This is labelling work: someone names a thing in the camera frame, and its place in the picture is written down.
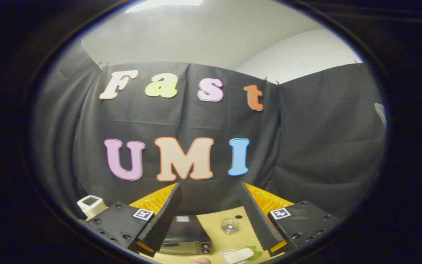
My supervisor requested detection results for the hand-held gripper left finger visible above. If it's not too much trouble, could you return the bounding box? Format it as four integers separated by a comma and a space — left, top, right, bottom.
85, 183, 182, 257

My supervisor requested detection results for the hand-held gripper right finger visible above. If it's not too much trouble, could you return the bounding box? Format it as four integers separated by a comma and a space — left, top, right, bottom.
240, 182, 341, 257

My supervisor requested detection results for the black toaster oven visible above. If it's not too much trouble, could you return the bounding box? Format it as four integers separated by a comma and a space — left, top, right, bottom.
159, 214, 213, 256

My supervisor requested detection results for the bread and lettuce sandwich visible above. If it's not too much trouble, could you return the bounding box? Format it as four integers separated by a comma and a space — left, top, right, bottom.
223, 246, 263, 264

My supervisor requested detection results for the white pop-up toaster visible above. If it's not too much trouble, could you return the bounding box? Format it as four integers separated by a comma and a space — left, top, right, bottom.
77, 195, 108, 220

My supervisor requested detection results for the ceiling light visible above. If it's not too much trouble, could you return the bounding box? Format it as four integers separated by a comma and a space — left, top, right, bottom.
126, 0, 204, 14

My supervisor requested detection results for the wire mesh basket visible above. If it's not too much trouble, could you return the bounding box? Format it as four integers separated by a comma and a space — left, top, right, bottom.
221, 218, 240, 235

